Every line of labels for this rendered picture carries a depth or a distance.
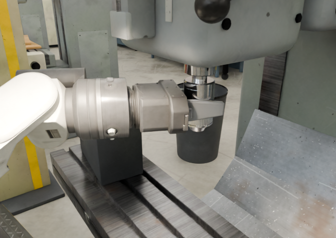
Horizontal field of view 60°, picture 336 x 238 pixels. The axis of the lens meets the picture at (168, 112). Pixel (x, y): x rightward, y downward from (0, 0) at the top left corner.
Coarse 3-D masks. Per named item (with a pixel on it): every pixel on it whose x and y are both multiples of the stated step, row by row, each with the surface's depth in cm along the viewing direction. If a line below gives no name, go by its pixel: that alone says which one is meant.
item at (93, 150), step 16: (80, 144) 92; (96, 144) 71; (112, 144) 73; (128, 144) 75; (96, 160) 74; (112, 160) 74; (128, 160) 77; (96, 176) 78; (112, 176) 76; (128, 176) 78
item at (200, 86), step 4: (184, 80) 43; (188, 80) 43; (192, 80) 43; (208, 80) 43; (212, 80) 43; (184, 84) 43; (188, 84) 42; (192, 84) 42; (196, 84) 42; (200, 84) 42; (204, 84) 42; (208, 84) 42; (212, 84) 42; (188, 88) 42; (192, 88) 42; (196, 88) 42; (200, 88) 42; (204, 88) 42; (208, 88) 42; (212, 88) 43
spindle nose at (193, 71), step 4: (184, 64) 42; (184, 68) 42; (188, 68) 41; (192, 68) 41; (196, 68) 41; (200, 68) 41; (204, 68) 41; (208, 68) 41; (212, 68) 41; (184, 72) 42; (188, 72) 42; (192, 72) 41; (196, 72) 41; (200, 72) 41; (204, 72) 41; (208, 72) 41; (212, 72) 41
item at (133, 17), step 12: (120, 0) 32; (132, 0) 31; (144, 0) 32; (120, 12) 32; (132, 12) 32; (144, 12) 33; (120, 24) 33; (132, 24) 32; (144, 24) 33; (120, 36) 33; (132, 36) 33; (144, 36) 34
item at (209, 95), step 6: (186, 90) 43; (192, 90) 42; (204, 90) 42; (210, 90) 42; (186, 96) 43; (192, 96) 42; (198, 96) 42; (204, 96) 42; (210, 96) 43; (198, 120) 44; (204, 120) 44; (210, 120) 45; (192, 126) 44; (198, 126) 44; (204, 126) 44
